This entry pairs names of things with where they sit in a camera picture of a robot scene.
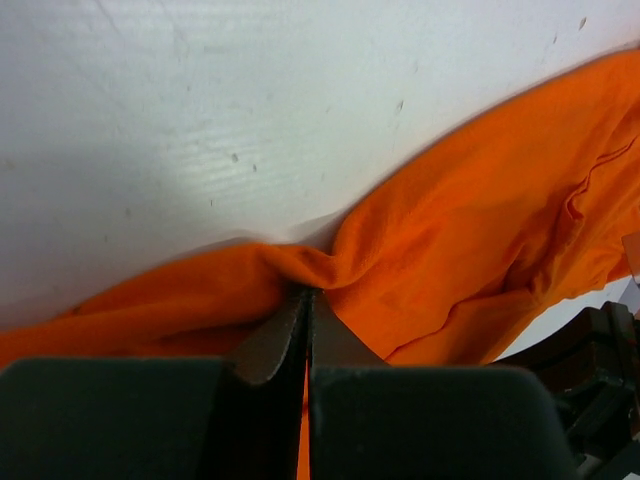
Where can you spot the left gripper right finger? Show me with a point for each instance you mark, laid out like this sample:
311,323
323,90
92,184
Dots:
370,420

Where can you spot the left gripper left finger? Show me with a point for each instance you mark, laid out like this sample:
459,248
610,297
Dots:
232,417

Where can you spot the orange t shirt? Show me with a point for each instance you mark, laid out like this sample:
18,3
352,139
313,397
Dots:
443,265

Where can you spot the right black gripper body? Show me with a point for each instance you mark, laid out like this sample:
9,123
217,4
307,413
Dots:
590,367

